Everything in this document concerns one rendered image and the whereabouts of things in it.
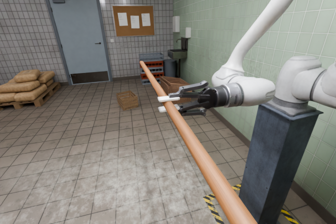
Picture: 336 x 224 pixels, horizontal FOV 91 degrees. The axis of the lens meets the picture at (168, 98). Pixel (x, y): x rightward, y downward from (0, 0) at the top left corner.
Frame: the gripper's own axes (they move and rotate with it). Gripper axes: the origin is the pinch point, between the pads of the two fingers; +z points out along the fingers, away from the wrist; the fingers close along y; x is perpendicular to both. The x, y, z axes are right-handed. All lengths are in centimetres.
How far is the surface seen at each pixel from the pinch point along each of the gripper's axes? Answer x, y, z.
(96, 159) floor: 116, 118, 61
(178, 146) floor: 112, 118, -39
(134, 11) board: 430, -60, -23
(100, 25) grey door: 429, -29, 66
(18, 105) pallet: 303, 111, 228
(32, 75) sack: 333, 60, 200
